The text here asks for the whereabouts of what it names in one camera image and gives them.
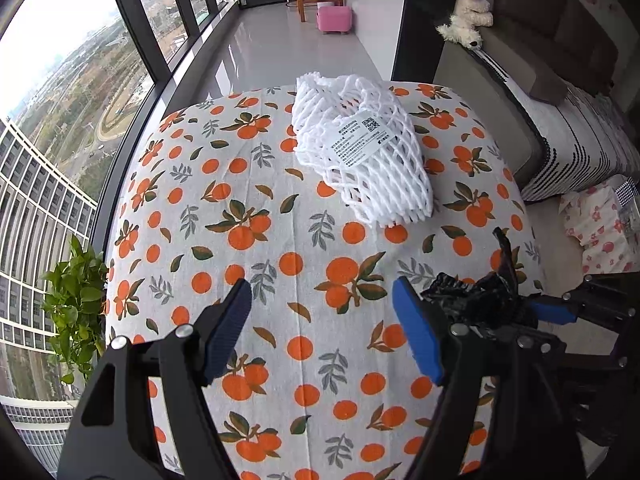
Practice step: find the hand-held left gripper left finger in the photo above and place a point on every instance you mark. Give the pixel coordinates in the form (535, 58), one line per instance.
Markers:
(227, 330)

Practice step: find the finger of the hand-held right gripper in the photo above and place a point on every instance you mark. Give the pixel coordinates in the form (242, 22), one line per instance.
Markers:
(595, 352)
(550, 311)

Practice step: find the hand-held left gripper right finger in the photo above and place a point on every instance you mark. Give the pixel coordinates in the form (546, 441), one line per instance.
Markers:
(417, 330)

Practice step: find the black plastic garbage bag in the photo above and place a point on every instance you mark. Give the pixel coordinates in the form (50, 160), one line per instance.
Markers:
(480, 300)

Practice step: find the white foam fruit net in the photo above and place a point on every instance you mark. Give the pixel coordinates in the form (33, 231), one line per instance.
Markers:
(380, 190)

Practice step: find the pink floral cloth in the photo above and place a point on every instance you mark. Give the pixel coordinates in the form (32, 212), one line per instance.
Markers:
(600, 240)

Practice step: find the orange print tablecloth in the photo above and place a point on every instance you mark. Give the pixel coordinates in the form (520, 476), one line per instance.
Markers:
(280, 220)

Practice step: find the green potted plant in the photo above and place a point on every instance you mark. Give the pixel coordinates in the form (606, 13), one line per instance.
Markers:
(75, 305)

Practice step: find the black white striped blanket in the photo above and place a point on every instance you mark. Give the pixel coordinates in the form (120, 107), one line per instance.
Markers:
(575, 145)

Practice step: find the high-rise apartment building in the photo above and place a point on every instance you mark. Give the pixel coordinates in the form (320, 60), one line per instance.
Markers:
(30, 220)

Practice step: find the brown cushion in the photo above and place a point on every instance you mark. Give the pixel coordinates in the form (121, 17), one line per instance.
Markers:
(545, 85)

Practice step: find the grey brown sofa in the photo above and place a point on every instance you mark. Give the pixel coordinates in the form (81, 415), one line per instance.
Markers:
(550, 25)

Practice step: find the white stuffed dog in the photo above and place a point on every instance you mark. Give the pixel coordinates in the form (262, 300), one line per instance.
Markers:
(462, 35)

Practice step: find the pink stool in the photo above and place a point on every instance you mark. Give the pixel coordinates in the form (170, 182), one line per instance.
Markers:
(335, 17)

